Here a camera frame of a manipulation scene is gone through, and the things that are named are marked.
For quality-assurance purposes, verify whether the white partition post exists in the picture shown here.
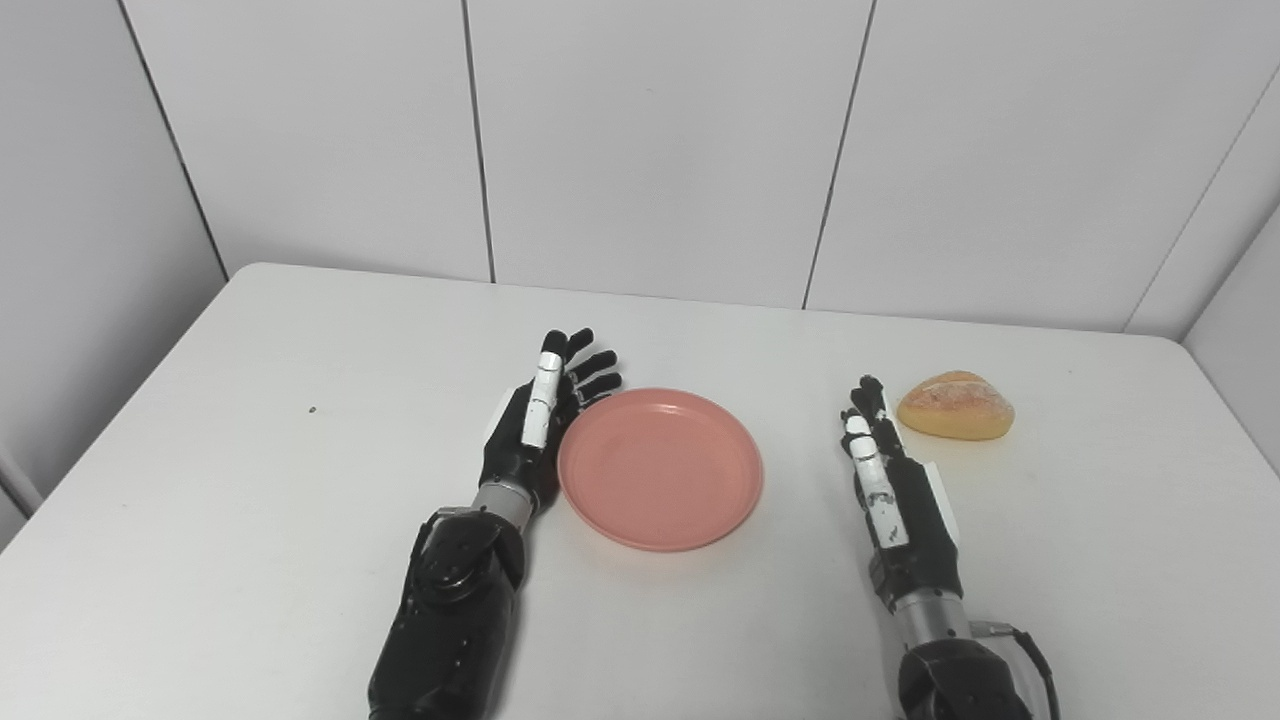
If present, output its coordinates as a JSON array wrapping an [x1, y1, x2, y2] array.
[[0, 440, 46, 519]]

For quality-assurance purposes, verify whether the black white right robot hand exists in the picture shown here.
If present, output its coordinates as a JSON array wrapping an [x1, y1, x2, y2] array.
[[840, 375, 967, 612]]

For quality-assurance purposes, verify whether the pink round plate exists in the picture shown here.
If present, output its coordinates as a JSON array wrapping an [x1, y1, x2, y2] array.
[[557, 388, 765, 553]]

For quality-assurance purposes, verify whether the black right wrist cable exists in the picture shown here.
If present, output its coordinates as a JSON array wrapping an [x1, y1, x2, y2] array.
[[970, 620, 1063, 720]]

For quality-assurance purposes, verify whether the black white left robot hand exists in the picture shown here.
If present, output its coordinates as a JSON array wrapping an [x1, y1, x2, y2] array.
[[478, 327, 624, 513]]

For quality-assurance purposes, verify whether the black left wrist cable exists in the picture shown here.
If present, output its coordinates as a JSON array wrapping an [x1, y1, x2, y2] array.
[[408, 508, 471, 591]]

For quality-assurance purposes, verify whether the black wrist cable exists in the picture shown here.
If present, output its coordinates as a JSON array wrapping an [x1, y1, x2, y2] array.
[[408, 508, 471, 591], [970, 620, 1063, 720]]

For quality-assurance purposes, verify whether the golden bread roll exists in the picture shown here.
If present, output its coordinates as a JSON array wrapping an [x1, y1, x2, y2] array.
[[897, 370, 1016, 441]]

